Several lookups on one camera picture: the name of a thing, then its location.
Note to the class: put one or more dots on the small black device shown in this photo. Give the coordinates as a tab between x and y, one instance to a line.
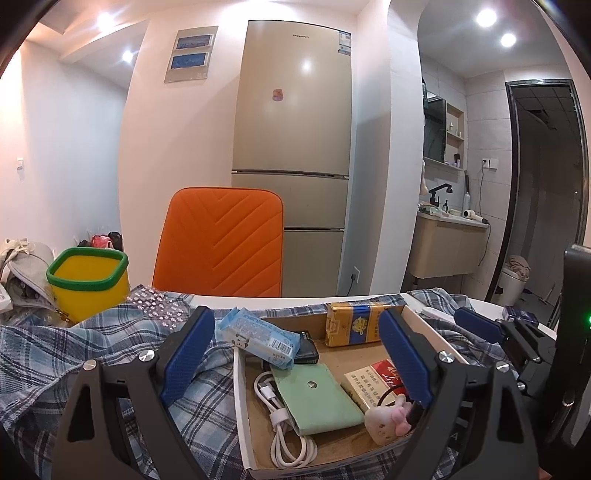
308	353

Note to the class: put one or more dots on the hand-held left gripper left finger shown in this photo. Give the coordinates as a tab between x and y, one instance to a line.
187	355

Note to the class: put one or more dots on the red plastic bag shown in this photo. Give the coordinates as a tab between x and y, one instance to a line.
100	242

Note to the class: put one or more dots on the white wall outlet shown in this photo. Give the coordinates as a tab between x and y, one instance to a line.
488	164

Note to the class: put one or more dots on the hanging hair curler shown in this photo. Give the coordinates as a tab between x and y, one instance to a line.
467	194

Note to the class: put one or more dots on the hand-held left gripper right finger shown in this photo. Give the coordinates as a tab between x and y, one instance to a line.
406	360

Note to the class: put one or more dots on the white hair dryer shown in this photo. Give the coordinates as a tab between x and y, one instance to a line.
473	214

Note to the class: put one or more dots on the gold and blue cigarette pack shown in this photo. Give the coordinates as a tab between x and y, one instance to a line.
351	323

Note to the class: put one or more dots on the white flower print cloth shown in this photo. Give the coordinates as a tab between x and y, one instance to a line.
157	302

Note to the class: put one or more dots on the dark door frame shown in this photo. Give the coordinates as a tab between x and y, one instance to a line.
510	184

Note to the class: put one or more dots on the pink plush rabbit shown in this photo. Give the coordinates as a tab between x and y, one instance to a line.
383	422

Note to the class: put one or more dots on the red and beige cigarette pack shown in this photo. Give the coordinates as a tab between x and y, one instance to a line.
369	381

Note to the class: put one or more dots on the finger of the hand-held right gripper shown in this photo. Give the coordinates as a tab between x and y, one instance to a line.
478	323

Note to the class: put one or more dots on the bathroom mirror cabinet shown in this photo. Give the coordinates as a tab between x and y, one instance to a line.
436	134

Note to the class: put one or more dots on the beige refrigerator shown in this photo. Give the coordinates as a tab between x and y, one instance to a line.
291	138

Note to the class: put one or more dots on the grey fabric bag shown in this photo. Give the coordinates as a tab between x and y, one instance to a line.
32	272

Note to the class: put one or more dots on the white trash can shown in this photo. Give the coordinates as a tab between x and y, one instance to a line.
510	284

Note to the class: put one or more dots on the beige bathroom vanity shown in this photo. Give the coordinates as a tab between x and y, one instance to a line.
443	249

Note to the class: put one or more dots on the green fabric pouch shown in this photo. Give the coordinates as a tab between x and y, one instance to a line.
318	401

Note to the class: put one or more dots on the blue plaid cloth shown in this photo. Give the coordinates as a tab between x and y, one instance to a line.
92	332

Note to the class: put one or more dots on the dark blue box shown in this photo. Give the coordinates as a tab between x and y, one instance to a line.
519	315

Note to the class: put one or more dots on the blue tissue pack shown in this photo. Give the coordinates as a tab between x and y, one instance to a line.
258	332

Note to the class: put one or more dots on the white low wall socket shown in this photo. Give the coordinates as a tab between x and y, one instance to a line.
355	276

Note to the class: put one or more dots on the black faucet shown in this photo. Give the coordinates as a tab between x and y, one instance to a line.
436	191

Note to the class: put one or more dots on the yellow bin with green rim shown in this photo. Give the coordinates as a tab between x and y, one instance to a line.
87	300

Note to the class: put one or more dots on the shallow cardboard box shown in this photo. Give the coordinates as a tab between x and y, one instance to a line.
341	360

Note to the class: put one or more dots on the grey wall panel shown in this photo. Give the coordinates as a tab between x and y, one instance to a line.
191	53

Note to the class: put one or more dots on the orange chair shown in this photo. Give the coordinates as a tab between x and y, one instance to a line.
221	240

